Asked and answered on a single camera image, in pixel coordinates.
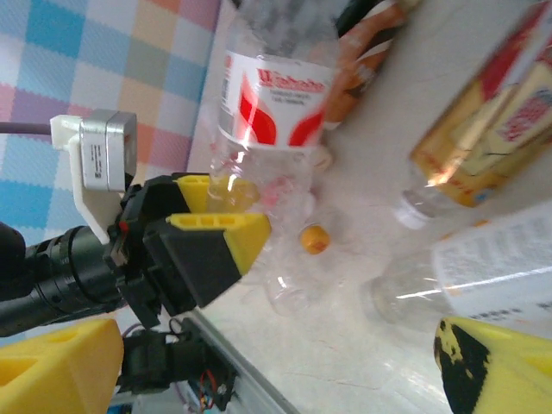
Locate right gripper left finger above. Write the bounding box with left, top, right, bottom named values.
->
left=0, top=317, right=125, bottom=414

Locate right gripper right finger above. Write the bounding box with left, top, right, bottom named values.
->
left=434, top=317, right=552, bottom=414

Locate clear unlabelled plastic bottle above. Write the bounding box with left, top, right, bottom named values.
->
left=254, top=258, right=318, bottom=318

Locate pink label bottle orange cap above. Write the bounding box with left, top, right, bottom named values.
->
left=262, top=179, right=332, bottom=256

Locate clear bottle red white label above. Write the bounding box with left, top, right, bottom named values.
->
left=208, top=0, right=341, bottom=225

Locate orange label plastic bottle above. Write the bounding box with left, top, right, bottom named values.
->
left=323, top=0, right=409, bottom=130

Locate yellow tea plastic bottle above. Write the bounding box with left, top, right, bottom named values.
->
left=394, top=0, right=552, bottom=230

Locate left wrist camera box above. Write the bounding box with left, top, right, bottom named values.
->
left=49, top=110, right=139, bottom=245

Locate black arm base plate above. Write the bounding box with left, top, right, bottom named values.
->
left=170, top=317, right=239, bottom=413

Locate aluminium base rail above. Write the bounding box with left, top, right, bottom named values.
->
left=189, top=308, right=311, bottom=414

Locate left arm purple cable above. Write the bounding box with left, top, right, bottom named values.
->
left=0, top=122, right=55, bottom=137

